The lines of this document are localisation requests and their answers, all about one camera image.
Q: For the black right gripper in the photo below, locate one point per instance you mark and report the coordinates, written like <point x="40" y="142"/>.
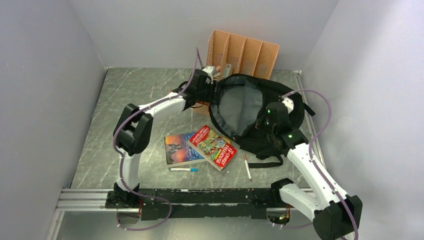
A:
<point x="267" y="116"/>

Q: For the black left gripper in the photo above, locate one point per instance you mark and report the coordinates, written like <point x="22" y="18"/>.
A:
<point x="213" y="89"/>

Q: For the black student backpack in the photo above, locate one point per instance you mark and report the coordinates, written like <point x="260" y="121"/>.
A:
<point x="239" y="102"/>

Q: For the red treehouse book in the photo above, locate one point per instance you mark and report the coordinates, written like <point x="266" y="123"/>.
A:
<point x="217" y="150"/>

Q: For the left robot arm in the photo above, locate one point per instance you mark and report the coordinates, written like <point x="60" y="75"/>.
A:
<point x="133" y="131"/>

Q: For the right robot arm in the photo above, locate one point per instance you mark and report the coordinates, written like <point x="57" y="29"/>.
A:
<point x="333" y="212"/>

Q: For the green white box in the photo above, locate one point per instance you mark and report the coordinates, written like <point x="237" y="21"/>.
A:
<point x="227" y="71"/>

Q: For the orange plastic desk organizer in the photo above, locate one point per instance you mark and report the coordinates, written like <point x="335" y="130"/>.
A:
<point x="247" y="55"/>

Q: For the brown white marker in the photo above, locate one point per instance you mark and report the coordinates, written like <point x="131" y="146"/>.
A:
<point x="246" y="164"/>

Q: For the sunset cover book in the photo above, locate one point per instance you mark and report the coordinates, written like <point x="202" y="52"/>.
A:
<point x="178" y="152"/>

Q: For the blue white pen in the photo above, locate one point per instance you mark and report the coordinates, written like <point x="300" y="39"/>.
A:
<point x="178" y="169"/>

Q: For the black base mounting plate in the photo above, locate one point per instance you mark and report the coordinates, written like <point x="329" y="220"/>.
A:
<point x="155" y="204"/>

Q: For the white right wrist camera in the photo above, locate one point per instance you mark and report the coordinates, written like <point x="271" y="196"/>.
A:
<point x="289" y="104"/>

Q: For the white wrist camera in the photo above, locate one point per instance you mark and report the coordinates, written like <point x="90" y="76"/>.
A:
<point x="289" y="104"/>
<point x="210" y="70"/>

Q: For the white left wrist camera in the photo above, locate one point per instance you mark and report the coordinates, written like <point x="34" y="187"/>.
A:
<point x="210" y="70"/>

